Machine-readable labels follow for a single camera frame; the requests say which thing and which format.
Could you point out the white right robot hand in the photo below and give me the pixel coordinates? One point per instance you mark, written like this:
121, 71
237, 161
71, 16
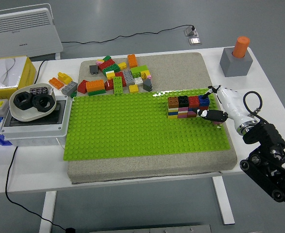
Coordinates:
232, 104

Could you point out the blue square toy brick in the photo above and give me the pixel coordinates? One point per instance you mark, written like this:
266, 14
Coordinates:
203, 101

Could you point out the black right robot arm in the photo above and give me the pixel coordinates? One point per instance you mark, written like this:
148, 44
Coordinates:
263, 136

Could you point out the red square toy brick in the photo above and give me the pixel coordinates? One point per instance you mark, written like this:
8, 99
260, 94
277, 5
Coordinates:
194, 101
204, 108

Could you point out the blue stacked toy brick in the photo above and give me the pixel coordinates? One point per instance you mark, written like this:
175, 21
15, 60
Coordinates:
173, 112
192, 109

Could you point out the pink stacked toy brick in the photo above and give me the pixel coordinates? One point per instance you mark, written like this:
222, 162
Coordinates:
183, 115
192, 112
183, 108

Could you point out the black square toy brick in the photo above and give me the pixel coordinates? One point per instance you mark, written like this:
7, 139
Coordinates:
183, 100

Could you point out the white stacked toy brick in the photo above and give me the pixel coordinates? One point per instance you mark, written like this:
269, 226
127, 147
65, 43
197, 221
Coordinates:
173, 109
183, 112

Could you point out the brown square toy brick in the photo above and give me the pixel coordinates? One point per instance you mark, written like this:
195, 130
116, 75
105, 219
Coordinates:
173, 101

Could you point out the yellow stacked toy brick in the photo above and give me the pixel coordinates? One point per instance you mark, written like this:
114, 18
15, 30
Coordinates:
173, 116

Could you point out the lime green toy brick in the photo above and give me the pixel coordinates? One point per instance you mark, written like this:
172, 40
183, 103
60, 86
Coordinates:
138, 70

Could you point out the yellow square toy brick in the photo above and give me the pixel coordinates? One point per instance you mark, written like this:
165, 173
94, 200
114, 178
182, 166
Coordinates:
133, 89
122, 65

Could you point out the long grey toy brick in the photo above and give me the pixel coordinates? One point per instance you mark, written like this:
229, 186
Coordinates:
128, 77

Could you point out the green studded baseplate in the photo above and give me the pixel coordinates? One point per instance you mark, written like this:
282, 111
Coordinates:
120, 126

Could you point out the long green toy brick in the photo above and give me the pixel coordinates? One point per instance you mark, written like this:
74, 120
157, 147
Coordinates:
118, 85

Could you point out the yellow and white toy brick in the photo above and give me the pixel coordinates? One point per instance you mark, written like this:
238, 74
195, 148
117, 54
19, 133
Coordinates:
110, 75

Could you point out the dark green toy brick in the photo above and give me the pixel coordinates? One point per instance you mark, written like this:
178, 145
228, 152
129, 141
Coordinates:
110, 69

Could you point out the long red toy brick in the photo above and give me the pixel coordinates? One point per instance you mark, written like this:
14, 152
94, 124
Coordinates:
107, 64

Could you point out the small green toy brick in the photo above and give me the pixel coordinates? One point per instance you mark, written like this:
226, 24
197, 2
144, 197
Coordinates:
106, 58

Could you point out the flat green toy brick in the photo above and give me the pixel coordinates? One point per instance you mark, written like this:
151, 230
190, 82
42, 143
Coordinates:
96, 92

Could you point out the long orange toy brick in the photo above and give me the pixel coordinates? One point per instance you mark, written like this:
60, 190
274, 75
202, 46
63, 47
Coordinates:
95, 85

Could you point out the dark grey toy brick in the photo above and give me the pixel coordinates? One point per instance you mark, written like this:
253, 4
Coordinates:
93, 69

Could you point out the red sloped toy brick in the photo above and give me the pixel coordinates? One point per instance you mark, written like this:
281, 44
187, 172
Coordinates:
82, 86

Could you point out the yellow sloped toy brick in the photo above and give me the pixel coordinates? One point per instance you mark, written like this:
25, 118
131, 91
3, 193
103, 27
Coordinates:
64, 77

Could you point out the grey cube block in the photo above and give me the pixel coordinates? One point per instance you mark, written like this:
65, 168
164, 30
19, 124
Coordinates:
235, 65

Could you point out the orange cylinder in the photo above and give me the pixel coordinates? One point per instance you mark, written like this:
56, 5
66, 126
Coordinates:
240, 46

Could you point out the closed metal floor socket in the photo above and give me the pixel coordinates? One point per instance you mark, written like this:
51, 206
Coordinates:
195, 40

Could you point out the open metal floor socket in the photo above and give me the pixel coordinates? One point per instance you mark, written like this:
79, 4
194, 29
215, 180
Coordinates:
189, 32

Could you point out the dark grey sloped brick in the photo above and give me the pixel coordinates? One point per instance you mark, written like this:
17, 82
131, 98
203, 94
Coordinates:
147, 85

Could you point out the white table leg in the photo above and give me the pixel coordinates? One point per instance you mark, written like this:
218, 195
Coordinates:
223, 201
47, 211

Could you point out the grey-brown mat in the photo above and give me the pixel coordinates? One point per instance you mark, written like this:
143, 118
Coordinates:
156, 170

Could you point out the small dark green brick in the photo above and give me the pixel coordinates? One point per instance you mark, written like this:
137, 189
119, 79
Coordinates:
73, 94

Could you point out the small dark printed part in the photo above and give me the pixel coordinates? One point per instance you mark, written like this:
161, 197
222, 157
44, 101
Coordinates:
38, 90

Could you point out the large black hex nut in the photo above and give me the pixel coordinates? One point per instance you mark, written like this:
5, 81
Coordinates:
17, 102
36, 103

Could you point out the grey junction box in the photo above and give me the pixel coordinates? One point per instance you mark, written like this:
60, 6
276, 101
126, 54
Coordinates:
35, 132

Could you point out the white bowl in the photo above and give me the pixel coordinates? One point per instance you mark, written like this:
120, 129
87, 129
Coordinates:
28, 116

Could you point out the white electric heater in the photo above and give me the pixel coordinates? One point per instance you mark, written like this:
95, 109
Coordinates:
23, 36

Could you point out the yellow tissue box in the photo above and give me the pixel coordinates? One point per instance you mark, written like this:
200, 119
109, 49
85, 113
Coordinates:
6, 72

